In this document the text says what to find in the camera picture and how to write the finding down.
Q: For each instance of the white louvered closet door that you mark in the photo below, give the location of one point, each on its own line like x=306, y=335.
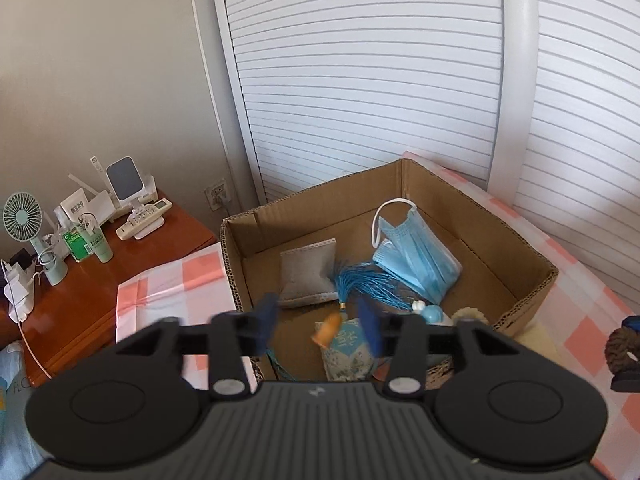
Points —
x=536, y=101

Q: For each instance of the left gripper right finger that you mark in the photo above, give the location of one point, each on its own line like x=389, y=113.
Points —
x=488, y=395

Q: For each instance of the grey fabric sachet pouch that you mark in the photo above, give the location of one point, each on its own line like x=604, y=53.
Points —
x=306, y=275

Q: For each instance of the green bottle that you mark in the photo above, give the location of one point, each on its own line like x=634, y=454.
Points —
x=75, y=243

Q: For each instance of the blue tassel sachet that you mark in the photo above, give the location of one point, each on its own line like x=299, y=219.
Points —
x=326, y=340

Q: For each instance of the white charger with cable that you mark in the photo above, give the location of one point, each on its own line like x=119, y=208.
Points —
x=5, y=267

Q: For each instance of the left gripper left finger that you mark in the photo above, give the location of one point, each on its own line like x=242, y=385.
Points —
x=142, y=398

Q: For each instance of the blue surgical face mask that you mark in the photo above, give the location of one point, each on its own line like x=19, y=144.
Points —
x=412, y=253

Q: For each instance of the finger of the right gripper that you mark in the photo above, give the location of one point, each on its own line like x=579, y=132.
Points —
x=627, y=381

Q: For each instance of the white router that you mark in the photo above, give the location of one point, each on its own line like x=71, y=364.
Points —
x=105, y=204

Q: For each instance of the pale green tube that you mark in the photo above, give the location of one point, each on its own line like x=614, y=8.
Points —
x=98, y=243

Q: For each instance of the white remote control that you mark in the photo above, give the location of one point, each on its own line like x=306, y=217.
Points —
x=146, y=220

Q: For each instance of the yellow cleaning cloth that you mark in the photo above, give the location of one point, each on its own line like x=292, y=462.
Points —
x=536, y=338

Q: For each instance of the white cosmetic tube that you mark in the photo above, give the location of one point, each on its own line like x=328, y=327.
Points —
x=76, y=205

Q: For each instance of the blue white plush toy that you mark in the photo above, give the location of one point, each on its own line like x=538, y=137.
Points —
x=431, y=313

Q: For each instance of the white power strip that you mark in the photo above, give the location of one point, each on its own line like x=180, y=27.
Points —
x=19, y=290

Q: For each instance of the wall power outlet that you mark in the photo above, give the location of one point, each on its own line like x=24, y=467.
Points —
x=217, y=195

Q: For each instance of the wooden nightstand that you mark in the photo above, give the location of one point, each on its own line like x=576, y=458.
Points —
x=76, y=318

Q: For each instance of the mint green desk fan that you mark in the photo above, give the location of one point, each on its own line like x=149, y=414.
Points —
x=22, y=218

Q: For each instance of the brown hair scrunchie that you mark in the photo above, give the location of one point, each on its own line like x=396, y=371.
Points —
x=621, y=351

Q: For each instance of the orange checked tablecloth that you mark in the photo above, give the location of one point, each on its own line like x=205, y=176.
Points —
x=523, y=281

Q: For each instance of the brown cardboard box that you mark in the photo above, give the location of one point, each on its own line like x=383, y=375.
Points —
x=398, y=234

